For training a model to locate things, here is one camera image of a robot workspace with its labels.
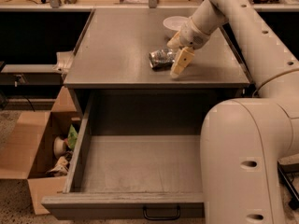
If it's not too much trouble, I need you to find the grey cabinet with top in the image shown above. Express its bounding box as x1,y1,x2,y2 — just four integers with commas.
64,7,250,118

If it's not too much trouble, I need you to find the black stand base bar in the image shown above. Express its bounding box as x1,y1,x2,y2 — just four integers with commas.
278,163,299,211

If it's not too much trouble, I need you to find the crumpled paper bag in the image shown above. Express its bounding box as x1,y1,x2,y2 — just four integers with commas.
46,156,69,176

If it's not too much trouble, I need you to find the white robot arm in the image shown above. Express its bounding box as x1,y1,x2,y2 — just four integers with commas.
168,0,299,224

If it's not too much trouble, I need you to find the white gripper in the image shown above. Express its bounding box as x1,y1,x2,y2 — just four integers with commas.
167,17,211,78

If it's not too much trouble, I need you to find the brown cardboard box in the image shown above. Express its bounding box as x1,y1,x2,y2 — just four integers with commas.
0,88,80,215

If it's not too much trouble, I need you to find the silver red bull can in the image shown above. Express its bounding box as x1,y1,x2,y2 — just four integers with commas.
149,49,176,69

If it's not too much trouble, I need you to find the white cup in box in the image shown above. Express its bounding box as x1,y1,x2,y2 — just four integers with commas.
53,136,66,159

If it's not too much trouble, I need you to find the white ceramic bowl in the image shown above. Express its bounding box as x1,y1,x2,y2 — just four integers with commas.
163,16,188,38

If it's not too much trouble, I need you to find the green snack bag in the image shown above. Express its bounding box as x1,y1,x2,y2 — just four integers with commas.
67,125,78,150

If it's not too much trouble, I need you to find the open grey top drawer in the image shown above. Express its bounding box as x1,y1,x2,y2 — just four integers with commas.
41,90,206,221

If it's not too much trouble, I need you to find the black drawer handle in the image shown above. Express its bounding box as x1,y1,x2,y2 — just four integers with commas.
142,206,181,221

